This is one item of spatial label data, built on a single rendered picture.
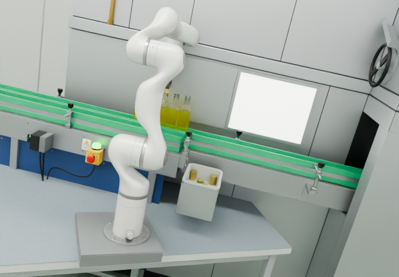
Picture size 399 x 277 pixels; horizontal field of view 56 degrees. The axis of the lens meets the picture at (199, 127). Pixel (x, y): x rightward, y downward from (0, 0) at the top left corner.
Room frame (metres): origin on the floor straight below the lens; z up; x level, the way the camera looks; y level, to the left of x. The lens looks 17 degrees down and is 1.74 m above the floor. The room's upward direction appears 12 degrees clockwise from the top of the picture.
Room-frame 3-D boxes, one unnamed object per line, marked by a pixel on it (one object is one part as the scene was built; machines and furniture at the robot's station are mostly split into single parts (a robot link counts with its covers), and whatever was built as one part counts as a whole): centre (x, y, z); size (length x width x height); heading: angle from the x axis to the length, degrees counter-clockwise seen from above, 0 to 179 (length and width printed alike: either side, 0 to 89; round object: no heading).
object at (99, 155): (1.72, 0.48, 0.96); 0.07 x 0.07 x 0.07; 86
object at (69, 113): (1.75, 0.64, 1.11); 0.07 x 0.04 x 0.13; 176
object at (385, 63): (1.84, -0.78, 1.66); 0.21 x 0.05 x 0.21; 176
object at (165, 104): (1.89, 0.21, 1.16); 0.06 x 0.06 x 0.21; 86
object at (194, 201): (1.67, -0.07, 0.92); 0.27 x 0.17 x 0.15; 176
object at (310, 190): (1.70, -0.60, 1.07); 0.17 x 0.05 x 0.23; 176
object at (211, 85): (2.00, -0.12, 1.32); 0.90 x 0.03 x 0.34; 86
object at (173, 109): (1.88, 0.15, 1.16); 0.06 x 0.06 x 0.21; 85
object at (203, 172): (1.64, -0.07, 0.97); 0.22 x 0.17 x 0.09; 176
